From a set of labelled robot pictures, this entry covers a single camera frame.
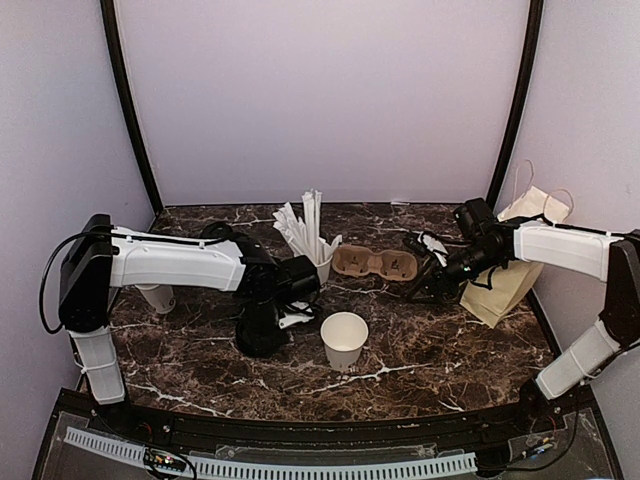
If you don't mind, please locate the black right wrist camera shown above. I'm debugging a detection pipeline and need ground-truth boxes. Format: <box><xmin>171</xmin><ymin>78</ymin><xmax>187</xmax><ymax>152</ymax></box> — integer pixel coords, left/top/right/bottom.
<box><xmin>453</xmin><ymin>198</ymin><xmax>498</xmax><ymax>240</ymax></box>

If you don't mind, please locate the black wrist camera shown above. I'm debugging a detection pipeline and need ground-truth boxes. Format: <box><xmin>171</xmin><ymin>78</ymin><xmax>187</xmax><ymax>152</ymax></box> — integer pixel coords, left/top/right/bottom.
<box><xmin>277</xmin><ymin>255</ymin><xmax>320</xmax><ymax>303</ymax></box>
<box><xmin>453</xmin><ymin>198</ymin><xmax>498</xmax><ymax>240</ymax></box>

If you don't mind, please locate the stack of black lids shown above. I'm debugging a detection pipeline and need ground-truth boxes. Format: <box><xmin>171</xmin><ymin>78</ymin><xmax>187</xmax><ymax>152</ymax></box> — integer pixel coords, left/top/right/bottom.
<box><xmin>235</xmin><ymin>323</ymin><xmax>288</xmax><ymax>358</ymax></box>

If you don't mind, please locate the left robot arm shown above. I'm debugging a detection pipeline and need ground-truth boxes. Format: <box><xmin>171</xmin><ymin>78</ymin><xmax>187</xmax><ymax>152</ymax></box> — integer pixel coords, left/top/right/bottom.
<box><xmin>55</xmin><ymin>214</ymin><xmax>286</xmax><ymax>436</ymax></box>

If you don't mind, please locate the stack of white paper cups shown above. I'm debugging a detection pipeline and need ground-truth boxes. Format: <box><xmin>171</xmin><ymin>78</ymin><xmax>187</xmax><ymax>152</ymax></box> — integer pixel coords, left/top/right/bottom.
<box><xmin>136</xmin><ymin>284</ymin><xmax>176</xmax><ymax>315</ymax></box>

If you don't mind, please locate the black right frame post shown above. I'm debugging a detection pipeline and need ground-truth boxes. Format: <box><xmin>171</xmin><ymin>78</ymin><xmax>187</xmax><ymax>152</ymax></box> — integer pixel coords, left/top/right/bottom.
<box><xmin>485</xmin><ymin>0</ymin><xmax>544</xmax><ymax>207</ymax></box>

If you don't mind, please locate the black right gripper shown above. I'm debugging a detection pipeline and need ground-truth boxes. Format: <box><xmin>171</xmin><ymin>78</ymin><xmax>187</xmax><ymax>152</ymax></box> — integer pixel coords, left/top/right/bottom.
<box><xmin>406</xmin><ymin>242</ymin><xmax>503</xmax><ymax>305</ymax></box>

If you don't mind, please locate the brown paper takeout bag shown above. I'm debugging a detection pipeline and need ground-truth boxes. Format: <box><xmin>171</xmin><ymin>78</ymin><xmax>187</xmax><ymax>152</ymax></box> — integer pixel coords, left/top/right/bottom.
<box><xmin>460</xmin><ymin>160</ymin><xmax>574</xmax><ymax>328</ymax></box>

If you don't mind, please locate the wrapped white straw bundle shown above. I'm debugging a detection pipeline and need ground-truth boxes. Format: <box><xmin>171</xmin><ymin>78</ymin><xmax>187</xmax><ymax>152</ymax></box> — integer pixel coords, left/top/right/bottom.
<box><xmin>273</xmin><ymin>190</ymin><xmax>342</xmax><ymax>266</ymax></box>

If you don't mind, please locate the white paper cup with straws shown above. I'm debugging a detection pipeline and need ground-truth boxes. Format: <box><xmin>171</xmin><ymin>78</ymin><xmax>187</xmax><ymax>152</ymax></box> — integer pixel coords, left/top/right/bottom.
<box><xmin>314</xmin><ymin>256</ymin><xmax>333</xmax><ymax>287</ymax></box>

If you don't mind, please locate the black frame post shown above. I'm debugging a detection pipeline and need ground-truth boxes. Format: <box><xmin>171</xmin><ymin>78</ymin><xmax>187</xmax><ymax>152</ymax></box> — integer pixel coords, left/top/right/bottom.
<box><xmin>485</xmin><ymin>0</ymin><xmax>544</xmax><ymax>207</ymax></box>
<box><xmin>100</xmin><ymin>0</ymin><xmax>164</xmax><ymax>216</ymax></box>

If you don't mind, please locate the black left frame post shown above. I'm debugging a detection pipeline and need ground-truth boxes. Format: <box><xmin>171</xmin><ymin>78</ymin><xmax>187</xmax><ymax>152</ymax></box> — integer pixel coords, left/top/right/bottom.
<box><xmin>100</xmin><ymin>0</ymin><xmax>164</xmax><ymax>216</ymax></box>

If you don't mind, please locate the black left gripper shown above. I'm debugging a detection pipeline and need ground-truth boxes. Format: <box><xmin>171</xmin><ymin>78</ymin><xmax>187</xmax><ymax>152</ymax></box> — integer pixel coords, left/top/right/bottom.
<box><xmin>240</xmin><ymin>295</ymin><xmax>290</xmax><ymax>354</ymax></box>

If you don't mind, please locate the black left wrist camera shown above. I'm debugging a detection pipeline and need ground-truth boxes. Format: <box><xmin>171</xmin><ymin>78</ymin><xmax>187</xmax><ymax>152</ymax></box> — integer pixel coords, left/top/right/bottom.
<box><xmin>277</xmin><ymin>255</ymin><xmax>320</xmax><ymax>303</ymax></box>

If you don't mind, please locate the white slotted cable duct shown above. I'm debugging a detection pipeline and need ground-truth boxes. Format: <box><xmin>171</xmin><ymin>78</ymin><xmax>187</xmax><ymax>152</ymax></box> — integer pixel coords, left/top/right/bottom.
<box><xmin>64</xmin><ymin>425</ymin><xmax>477</xmax><ymax>479</ymax></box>

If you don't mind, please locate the brown cardboard cup carrier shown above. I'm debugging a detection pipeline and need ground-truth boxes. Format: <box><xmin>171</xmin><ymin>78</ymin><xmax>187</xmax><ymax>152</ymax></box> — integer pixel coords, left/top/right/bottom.
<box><xmin>332</xmin><ymin>245</ymin><xmax>418</xmax><ymax>282</ymax></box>

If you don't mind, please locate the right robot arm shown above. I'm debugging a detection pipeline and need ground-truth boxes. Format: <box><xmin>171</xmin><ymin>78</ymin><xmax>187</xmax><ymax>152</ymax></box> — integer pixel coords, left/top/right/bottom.
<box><xmin>407</xmin><ymin>218</ymin><xmax>639</xmax><ymax>400</ymax></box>

